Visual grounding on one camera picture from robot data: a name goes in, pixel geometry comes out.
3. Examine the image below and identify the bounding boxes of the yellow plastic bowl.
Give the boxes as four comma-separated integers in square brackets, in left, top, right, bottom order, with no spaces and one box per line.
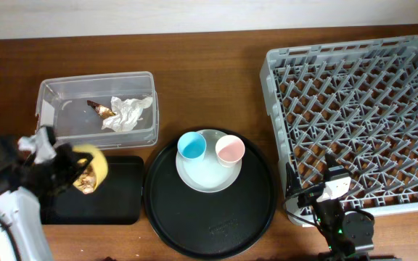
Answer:
[73,144,108,193]

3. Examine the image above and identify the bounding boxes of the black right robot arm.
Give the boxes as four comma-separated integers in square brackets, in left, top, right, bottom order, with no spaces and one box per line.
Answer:
[285,154,374,260]

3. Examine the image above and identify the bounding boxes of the light blue plastic cup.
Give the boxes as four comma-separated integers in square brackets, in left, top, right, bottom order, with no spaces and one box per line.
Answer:
[177,131,207,162]

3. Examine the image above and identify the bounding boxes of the grey dishwasher rack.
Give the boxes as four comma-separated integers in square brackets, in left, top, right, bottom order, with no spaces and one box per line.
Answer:
[260,35,418,222]

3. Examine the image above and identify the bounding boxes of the food scraps pile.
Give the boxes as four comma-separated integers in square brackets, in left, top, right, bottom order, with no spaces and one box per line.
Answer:
[73,165,97,194]

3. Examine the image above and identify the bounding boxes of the clear plastic waste bin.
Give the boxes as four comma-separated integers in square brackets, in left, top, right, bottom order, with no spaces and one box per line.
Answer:
[36,71,159,150]

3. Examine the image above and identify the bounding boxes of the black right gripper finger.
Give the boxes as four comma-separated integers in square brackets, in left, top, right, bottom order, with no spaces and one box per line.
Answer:
[325,154,340,172]
[284,163,302,198]

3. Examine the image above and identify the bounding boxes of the pink plastic cup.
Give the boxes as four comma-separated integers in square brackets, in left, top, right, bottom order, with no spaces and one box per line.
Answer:
[215,135,245,167]

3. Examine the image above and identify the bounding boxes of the brown gold coffee wrapper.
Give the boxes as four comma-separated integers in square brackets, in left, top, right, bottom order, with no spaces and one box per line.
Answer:
[87,100,115,119]

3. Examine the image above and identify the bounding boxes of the round black serving tray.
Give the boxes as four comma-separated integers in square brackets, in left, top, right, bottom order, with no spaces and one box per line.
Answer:
[143,138,276,259]

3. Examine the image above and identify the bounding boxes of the black rectangular tray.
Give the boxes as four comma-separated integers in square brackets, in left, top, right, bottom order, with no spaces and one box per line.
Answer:
[41,156,144,225]

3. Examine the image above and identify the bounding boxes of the white round plate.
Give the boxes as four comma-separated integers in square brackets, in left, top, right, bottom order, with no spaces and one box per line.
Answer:
[176,129,242,193]

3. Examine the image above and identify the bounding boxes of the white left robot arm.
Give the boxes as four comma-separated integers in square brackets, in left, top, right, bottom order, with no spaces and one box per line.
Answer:
[0,126,95,260]

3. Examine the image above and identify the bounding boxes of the white napkin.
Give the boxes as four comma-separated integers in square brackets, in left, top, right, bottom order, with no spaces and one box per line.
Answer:
[102,96,153,132]

